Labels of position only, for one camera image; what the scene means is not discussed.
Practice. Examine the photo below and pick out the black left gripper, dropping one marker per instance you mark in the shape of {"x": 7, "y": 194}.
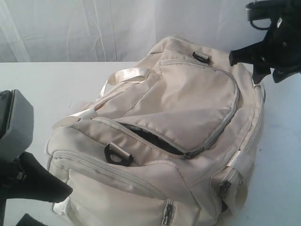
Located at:
{"x": 26, "y": 178}

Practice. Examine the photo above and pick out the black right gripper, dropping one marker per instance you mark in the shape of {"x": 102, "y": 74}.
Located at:
{"x": 280, "y": 48}

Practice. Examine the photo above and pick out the cream white duffel bag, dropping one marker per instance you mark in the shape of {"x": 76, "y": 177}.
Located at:
{"x": 172, "y": 143}

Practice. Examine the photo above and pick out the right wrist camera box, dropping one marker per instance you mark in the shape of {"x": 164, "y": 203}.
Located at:
{"x": 265, "y": 9}

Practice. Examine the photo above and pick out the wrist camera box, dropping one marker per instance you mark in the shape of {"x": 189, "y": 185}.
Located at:
{"x": 16, "y": 125}
{"x": 265, "y": 9}

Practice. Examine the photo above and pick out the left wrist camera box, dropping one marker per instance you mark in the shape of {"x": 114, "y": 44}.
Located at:
{"x": 16, "y": 125}

